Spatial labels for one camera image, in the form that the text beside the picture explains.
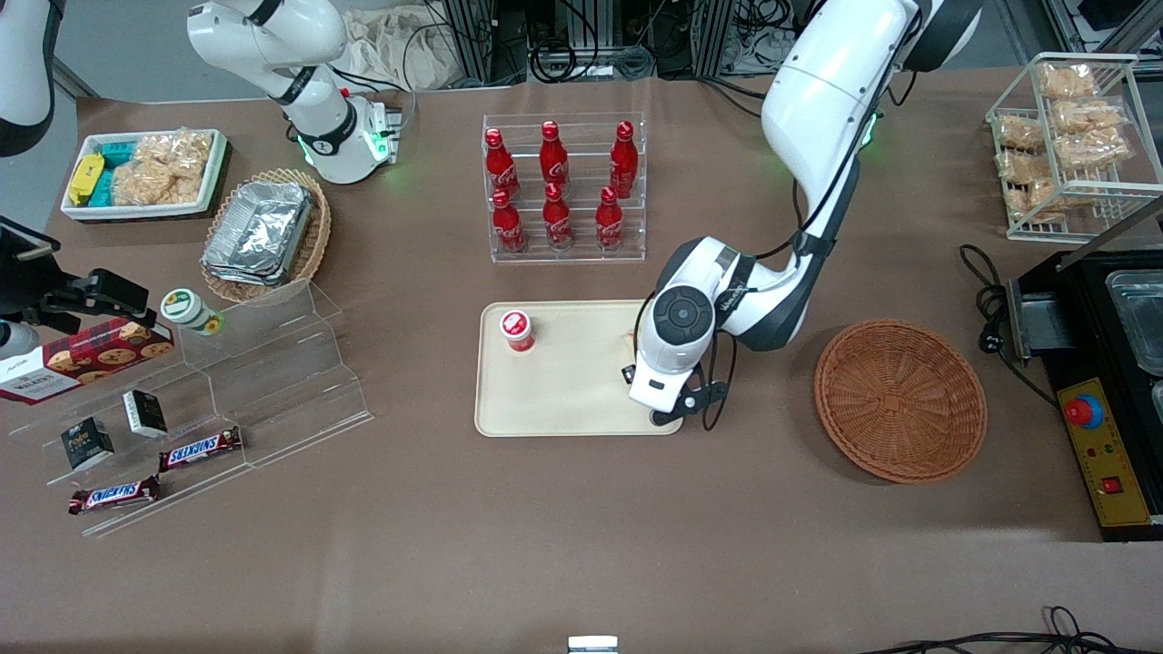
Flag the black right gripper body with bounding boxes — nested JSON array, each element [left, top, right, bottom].
[[0, 259, 69, 332]]

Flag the cream plastic tray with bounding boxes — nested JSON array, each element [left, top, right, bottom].
[[474, 300, 684, 438]]

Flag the light wicker basket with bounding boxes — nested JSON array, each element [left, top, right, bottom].
[[200, 168, 333, 305]]

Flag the brown wicker basket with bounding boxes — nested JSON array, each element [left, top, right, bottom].
[[813, 318, 989, 484]]

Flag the red tartan cookie box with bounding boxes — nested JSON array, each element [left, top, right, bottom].
[[0, 318, 175, 405]]

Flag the green white sunflower bottle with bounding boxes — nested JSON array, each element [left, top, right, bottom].
[[162, 289, 225, 337]]

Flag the yellow snack packet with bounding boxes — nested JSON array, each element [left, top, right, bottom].
[[71, 154, 105, 205]]

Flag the white plastic bin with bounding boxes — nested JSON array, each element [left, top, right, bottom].
[[62, 129, 228, 222]]

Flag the clear bag of crackers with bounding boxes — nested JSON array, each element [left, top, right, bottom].
[[114, 162, 205, 208], [136, 127, 214, 175]]

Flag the black box white label side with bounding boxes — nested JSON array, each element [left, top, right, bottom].
[[123, 391, 169, 439]]

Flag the black box gold print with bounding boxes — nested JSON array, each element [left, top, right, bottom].
[[61, 418, 115, 471]]

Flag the red lidded yogurt cup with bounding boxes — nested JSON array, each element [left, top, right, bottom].
[[499, 310, 535, 353]]

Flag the clear acrylic bottle rack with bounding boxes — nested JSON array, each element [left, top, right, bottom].
[[482, 112, 648, 264]]

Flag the stacked foil containers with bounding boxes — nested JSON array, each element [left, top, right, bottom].
[[202, 180, 314, 287]]

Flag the red Coca-Cola bottle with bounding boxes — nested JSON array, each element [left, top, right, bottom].
[[539, 121, 570, 190], [492, 188, 526, 253], [610, 121, 639, 199], [595, 186, 625, 251], [542, 183, 574, 251], [484, 128, 521, 199]]

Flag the Snickers chocolate bar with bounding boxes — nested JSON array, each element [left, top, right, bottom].
[[159, 427, 244, 473], [68, 475, 163, 516]]

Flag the clear acrylic stepped display stand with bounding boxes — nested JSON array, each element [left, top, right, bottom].
[[9, 277, 373, 539]]

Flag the beige cloth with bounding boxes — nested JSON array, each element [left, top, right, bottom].
[[341, 7, 478, 92]]

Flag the clear bag of fried snacks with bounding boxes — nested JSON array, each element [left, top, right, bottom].
[[1027, 179, 1069, 223], [1054, 98, 1128, 135], [997, 150, 1046, 185], [1039, 62, 1098, 99], [1054, 130, 1137, 171], [995, 115, 1046, 151]]

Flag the black appliance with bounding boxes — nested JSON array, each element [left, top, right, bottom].
[[1009, 245, 1163, 543]]

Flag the yellow control panel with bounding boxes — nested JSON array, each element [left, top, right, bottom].
[[1057, 377, 1159, 530]]

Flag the metal pan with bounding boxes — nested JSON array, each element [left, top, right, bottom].
[[1106, 270, 1163, 375]]

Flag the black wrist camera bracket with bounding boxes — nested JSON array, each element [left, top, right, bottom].
[[649, 380, 730, 429]]

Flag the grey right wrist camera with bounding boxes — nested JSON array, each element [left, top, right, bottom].
[[0, 322, 39, 362]]

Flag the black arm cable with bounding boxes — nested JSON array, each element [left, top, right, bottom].
[[700, 54, 919, 432]]

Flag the black cable bundle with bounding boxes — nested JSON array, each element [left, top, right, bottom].
[[527, 18, 660, 84]]

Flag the black power cable with plug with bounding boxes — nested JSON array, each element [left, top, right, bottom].
[[960, 243, 1059, 405]]

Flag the black floor cable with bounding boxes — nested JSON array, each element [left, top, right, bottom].
[[859, 607, 1163, 654]]

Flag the white wire rack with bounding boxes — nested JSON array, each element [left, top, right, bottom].
[[986, 53, 1163, 243]]

